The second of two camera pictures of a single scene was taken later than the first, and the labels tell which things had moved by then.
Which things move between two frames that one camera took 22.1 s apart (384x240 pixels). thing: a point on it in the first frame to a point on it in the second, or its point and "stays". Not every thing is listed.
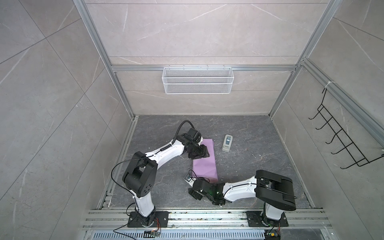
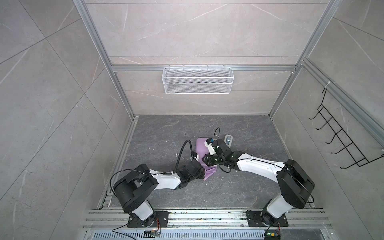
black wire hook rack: x=340 y=135 stays
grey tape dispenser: x=227 y=142 stays
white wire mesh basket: x=198 y=80 stays
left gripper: x=204 y=152 to x=202 y=170
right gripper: x=194 y=194 to x=207 y=158
